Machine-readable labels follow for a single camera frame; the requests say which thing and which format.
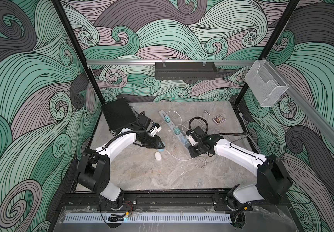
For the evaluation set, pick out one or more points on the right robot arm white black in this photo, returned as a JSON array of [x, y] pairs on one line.
[[272, 179]]

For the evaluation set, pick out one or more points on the clear mesh wall bin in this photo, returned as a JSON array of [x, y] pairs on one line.
[[265, 82]]

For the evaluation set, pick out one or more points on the small colourful card box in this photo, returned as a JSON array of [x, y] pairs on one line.
[[219, 119]]

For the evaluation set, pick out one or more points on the light blue usb charger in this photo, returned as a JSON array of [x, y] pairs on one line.
[[184, 140]]

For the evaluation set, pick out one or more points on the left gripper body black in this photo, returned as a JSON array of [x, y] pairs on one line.
[[148, 141]]

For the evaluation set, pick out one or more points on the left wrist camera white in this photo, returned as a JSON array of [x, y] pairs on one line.
[[157, 128]]

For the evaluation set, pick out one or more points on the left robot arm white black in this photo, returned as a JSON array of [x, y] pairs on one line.
[[93, 171]]

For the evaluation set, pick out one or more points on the white slotted cable duct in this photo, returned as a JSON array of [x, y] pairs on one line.
[[151, 218]]

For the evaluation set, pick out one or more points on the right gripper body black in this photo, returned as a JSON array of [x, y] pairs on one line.
[[194, 151]]

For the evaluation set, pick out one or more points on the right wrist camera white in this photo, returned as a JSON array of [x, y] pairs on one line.
[[190, 137]]

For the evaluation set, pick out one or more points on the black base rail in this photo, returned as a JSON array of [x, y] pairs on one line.
[[143, 200]]

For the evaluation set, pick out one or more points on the black metal box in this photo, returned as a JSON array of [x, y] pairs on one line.
[[118, 115]]

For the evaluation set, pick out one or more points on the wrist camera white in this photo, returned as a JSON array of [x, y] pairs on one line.
[[157, 128], [190, 137]]

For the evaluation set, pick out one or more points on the white earbud case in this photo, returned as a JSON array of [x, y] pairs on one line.
[[158, 156]]

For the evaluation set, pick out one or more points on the white power strip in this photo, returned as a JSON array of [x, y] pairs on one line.
[[172, 125]]

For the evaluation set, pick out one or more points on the black wall shelf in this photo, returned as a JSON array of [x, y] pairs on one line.
[[187, 71]]

